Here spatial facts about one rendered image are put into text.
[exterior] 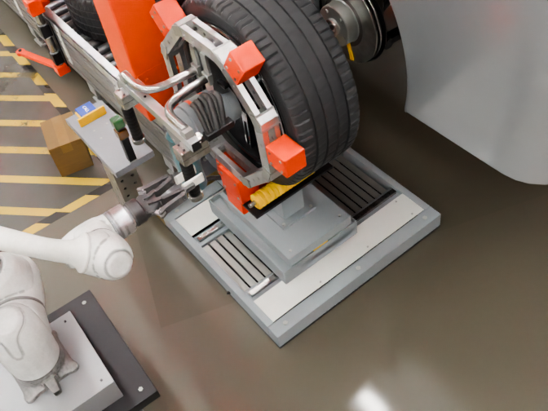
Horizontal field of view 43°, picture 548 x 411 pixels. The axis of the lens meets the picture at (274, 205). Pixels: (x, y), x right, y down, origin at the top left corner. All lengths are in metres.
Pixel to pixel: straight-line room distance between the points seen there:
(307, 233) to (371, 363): 0.52
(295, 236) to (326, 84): 0.78
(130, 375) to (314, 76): 1.10
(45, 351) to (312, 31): 1.20
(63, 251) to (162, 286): 1.13
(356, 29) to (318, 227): 0.73
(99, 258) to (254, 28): 0.74
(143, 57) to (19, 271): 0.87
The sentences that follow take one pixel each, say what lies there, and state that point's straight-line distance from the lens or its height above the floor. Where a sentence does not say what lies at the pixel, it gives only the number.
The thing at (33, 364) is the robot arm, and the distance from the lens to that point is 2.18.
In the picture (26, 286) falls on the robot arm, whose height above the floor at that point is 0.62.
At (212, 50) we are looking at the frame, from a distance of 1.96.
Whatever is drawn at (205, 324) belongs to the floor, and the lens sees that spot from 2.71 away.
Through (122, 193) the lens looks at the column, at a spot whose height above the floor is 0.15.
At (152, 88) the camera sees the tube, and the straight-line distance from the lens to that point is 2.07.
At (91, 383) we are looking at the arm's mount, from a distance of 2.24.
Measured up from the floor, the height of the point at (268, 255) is 0.15.
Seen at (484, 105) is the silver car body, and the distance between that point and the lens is 1.97.
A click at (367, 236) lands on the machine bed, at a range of 2.76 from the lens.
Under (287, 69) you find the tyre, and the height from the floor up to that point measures 1.07.
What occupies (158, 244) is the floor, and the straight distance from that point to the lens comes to 2.99.
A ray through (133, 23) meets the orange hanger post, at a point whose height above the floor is 0.94.
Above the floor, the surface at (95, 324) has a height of 0.30.
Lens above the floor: 2.24
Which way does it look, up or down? 48 degrees down
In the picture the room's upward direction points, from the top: 11 degrees counter-clockwise
